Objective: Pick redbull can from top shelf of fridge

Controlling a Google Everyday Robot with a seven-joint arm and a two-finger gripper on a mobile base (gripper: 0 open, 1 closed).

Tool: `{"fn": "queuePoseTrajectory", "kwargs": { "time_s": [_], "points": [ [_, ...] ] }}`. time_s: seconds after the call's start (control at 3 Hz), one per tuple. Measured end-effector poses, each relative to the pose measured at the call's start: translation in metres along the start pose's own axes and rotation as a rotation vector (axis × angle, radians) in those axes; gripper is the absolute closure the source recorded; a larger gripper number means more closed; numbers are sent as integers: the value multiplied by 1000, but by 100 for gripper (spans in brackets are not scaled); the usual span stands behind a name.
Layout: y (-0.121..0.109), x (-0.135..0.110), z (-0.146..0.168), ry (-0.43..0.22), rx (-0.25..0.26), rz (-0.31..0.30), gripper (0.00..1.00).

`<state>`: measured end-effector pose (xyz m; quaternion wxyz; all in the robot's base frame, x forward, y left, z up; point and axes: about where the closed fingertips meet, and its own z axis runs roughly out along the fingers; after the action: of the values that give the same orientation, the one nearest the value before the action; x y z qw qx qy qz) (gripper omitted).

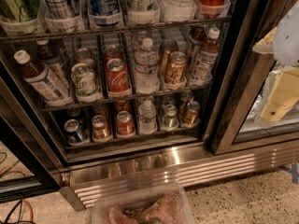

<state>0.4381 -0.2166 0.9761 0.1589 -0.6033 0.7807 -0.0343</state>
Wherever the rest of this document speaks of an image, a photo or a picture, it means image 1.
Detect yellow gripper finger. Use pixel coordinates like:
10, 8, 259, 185
252, 28, 277, 54
261, 67, 299, 122

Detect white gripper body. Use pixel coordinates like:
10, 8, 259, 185
273, 0, 299, 66

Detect right glass fridge door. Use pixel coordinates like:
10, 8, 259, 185
212, 0, 299, 155

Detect gold can front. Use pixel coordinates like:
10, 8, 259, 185
164, 51, 187, 84

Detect gold can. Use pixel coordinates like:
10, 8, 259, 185
182, 101, 201, 125
164, 51, 187, 84
159, 39, 178, 75

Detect gold can bottom right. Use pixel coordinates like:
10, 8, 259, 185
182, 101, 201, 125

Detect gold can rear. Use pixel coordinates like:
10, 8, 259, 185
159, 39, 178, 75

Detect silver green can bottom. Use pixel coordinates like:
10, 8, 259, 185
162, 105, 178, 129

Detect middle shelf water bottle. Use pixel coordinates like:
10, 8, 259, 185
135, 37, 159, 94

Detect shelf water bottle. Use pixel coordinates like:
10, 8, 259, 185
135, 37, 159, 94
138, 100, 157, 134

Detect bottom shelf water bottle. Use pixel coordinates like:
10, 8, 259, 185
138, 100, 157, 134

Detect red coca-cola can front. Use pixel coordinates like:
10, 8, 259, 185
106, 59, 129, 92

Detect red coca-cola can rear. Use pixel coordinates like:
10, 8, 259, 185
104, 45, 123, 63

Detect red can bottom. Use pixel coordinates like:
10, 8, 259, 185
117, 111, 135, 135

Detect rear silver soda can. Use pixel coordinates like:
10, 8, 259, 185
76, 48, 97, 71

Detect green white soda can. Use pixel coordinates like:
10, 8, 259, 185
71, 63, 97, 96

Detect bronze can bottom left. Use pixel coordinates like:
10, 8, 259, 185
92, 115, 111, 139

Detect blue pepsi can bottom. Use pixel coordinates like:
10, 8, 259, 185
64, 119, 88, 146

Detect stainless steel fridge base grille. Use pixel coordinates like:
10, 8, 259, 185
60, 138, 299, 211

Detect left open fridge door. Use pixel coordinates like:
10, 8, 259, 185
0, 63, 61, 203

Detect right tea bottle rear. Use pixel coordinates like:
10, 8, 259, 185
186, 26, 206, 70

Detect clear top water bottle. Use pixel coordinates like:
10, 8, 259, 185
157, 0, 196, 22

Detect clear plastic food container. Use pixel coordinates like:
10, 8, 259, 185
92, 182, 196, 224

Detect rear left tea bottle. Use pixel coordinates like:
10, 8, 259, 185
36, 40, 69, 88

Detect front left tea bottle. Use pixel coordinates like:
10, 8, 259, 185
14, 50, 69, 101

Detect middle wire shelf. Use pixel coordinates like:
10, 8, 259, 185
42, 84, 209, 112

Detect wire shelf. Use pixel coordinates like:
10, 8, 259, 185
0, 16, 232, 44
42, 84, 209, 112

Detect top wire shelf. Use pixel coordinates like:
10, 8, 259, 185
0, 16, 232, 44

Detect orange and black cables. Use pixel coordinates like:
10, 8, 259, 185
0, 198, 36, 224

